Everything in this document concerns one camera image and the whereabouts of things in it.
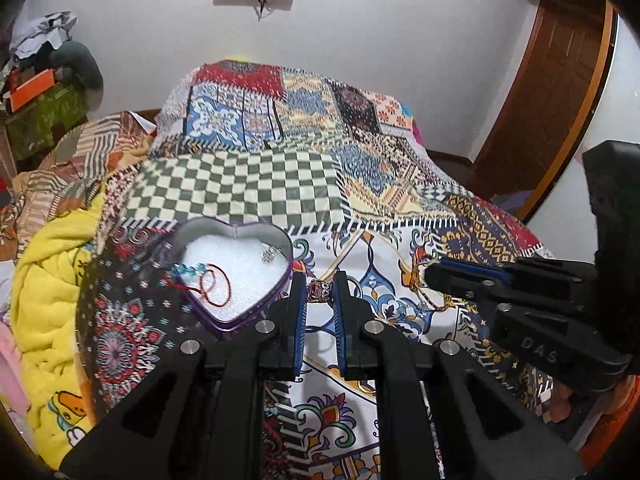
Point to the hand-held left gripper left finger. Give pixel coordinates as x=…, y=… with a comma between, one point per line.
x=302, y=320

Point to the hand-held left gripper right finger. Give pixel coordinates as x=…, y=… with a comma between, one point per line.
x=340, y=325

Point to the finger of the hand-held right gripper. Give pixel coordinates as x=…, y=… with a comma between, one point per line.
x=475, y=268
x=450, y=282

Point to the purple heart-shaped tin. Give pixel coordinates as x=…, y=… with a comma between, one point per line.
x=235, y=322

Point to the silver swirl jewelry piece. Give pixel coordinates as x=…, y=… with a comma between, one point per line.
x=131, y=236

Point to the person's right hand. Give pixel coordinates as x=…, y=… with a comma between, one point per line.
x=555, y=402

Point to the small silver earring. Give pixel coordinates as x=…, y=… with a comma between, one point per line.
x=270, y=254

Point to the white foam liner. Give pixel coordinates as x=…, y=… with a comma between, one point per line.
x=235, y=260

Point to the colourful patchwork blanket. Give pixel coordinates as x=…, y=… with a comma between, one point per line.
x=280, y=160

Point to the person's orange garment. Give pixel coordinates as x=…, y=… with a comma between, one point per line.
x=607, y=425

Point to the brown wooden door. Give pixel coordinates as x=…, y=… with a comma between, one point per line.
x=550, y=100

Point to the yellow cartoon blanket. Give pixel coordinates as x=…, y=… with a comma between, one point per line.
x=50, y=310

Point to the brown striped blanket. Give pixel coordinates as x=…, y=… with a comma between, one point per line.
x=75, y=160

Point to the pink cloth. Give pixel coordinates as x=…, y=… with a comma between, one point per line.
x=12, y=375

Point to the orange box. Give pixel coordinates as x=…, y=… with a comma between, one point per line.
x=32, y=87

